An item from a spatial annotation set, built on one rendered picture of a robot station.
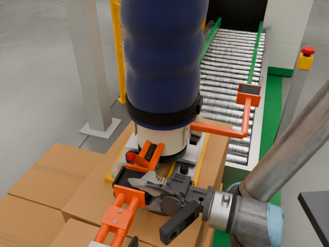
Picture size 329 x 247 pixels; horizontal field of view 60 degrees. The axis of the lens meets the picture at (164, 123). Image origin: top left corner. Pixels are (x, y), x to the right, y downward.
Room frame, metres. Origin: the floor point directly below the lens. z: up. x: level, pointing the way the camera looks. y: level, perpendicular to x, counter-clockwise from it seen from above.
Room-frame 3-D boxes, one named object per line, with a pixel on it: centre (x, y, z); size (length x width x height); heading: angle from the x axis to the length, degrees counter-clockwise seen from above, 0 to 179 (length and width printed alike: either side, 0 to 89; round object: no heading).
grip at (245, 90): (0.95, -0.33, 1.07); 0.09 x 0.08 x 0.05; 73
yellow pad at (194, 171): (0.71, -0.08, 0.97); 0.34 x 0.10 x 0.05; 163
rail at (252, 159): (2.11, -0.81, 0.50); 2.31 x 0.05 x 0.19; 162
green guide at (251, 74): (2.46, -0.87, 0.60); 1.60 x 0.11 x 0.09; 162
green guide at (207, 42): (2.63, -0.36, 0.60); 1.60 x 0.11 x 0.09; 162
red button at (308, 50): (1.49, -0.79, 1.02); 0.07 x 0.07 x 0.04
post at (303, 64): (1.49, -0.79, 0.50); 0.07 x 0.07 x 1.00; 72
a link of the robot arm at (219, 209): (0.42, -0.13, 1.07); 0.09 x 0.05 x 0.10; 161
